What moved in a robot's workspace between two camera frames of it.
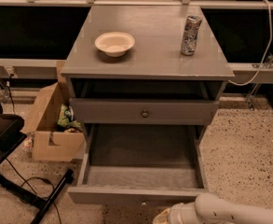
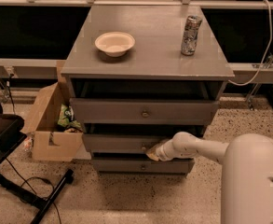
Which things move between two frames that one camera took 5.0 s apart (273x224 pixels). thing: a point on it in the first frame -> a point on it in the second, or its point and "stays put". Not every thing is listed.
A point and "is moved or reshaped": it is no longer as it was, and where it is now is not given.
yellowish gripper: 177,215 -> 164,153
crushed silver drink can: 190,35 stays put
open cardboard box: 51,142 stays put
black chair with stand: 5,133 stays put
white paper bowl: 115,44 stays put
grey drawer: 141,164 is moved or reshaped
